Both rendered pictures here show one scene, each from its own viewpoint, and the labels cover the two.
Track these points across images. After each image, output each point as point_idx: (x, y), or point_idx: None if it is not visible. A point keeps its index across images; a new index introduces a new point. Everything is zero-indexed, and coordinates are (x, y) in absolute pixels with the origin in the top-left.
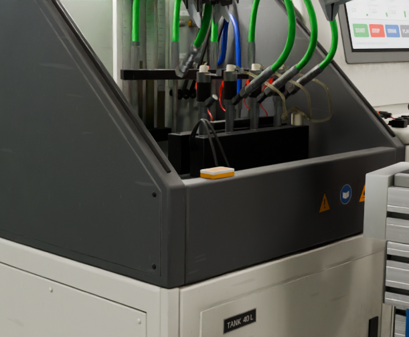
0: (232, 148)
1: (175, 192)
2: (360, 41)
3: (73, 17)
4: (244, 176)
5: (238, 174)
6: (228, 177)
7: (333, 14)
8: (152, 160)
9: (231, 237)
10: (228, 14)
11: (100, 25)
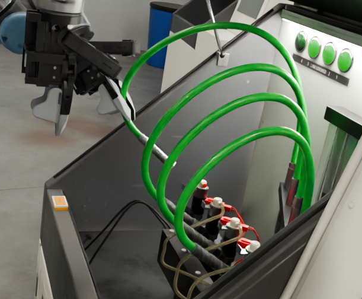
0: (172, 261)
1: (44, 187)
2: None
3: None
4: (53, 216)
5: (58, 215)
6: (53, 207)
7: (55, 129)
8: (62, 168)
9: (48, 247)
10: (96, 107)
11: (322, 143)
